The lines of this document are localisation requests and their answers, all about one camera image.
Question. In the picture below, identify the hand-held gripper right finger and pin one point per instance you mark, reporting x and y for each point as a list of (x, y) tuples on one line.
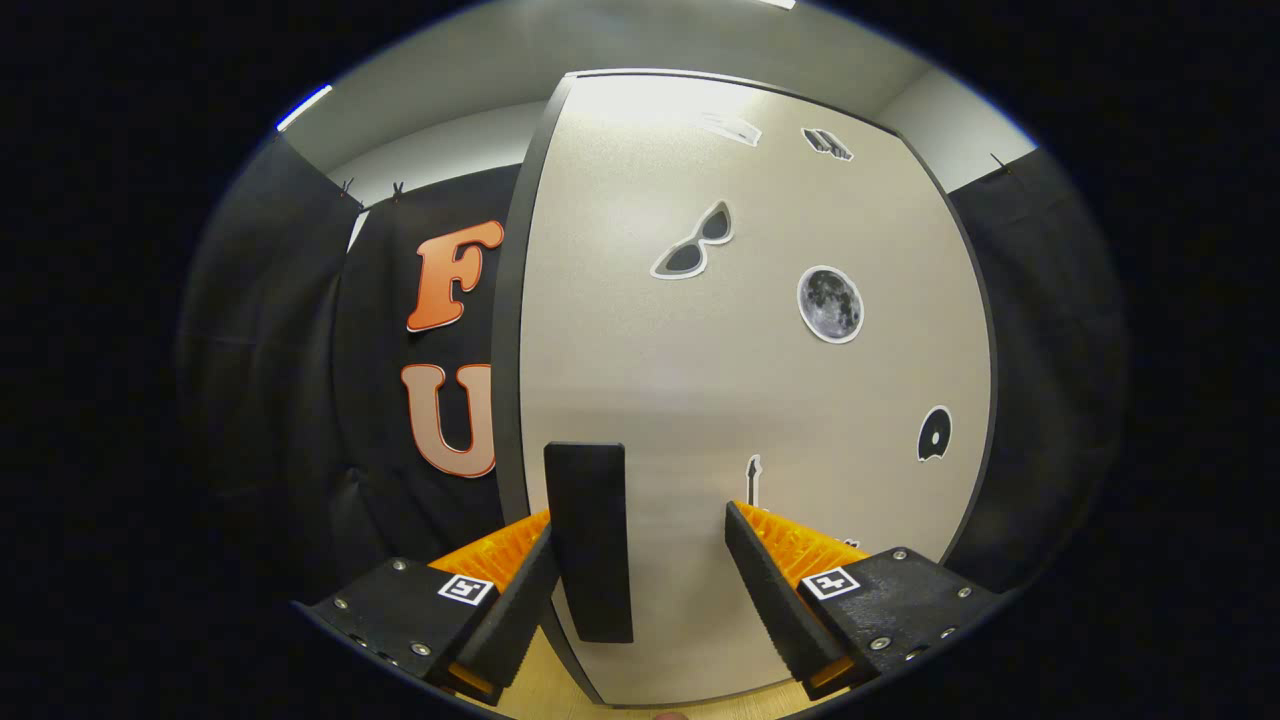
[(770, 600)]

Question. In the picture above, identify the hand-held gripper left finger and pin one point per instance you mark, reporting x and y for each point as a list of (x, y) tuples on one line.
[(520, 620)]

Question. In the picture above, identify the beige shoe cabinet door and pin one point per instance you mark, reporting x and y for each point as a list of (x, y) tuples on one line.
[(700, 400)]

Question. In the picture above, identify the grey shoe cabinet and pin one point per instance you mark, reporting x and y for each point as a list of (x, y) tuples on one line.
[(506, 350)]

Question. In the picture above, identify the black backdrop cloth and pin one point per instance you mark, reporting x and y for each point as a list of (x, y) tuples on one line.
[(300, 400)]

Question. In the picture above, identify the narrow ceiling light strip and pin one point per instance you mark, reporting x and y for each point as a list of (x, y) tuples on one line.
[(303, 108)]

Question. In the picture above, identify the wide ceiling light panel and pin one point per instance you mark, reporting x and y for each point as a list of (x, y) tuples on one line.
[(775, 4)]

